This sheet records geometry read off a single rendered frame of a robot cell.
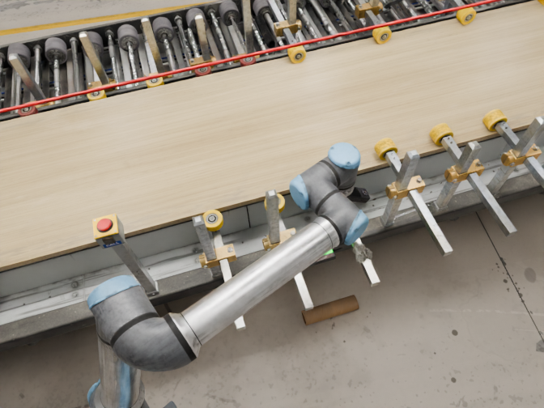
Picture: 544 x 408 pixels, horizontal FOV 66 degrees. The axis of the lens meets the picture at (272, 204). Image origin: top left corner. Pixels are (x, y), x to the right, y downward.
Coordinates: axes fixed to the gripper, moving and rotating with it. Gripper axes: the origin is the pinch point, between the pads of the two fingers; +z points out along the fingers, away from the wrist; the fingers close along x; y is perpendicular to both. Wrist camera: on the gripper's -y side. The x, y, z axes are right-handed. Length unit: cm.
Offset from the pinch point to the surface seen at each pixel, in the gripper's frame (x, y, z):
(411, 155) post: -7.0, -27.1, -15.5
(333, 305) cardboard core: 2, -7, 93
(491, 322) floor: 34, -85, 101
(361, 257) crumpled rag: 11.2, -5.8, 13.5
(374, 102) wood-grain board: -57, -41, 11
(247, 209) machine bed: -28.5, 27.6, 24.4
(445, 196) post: -6, -52, 19
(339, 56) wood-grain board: -92, -38, 11
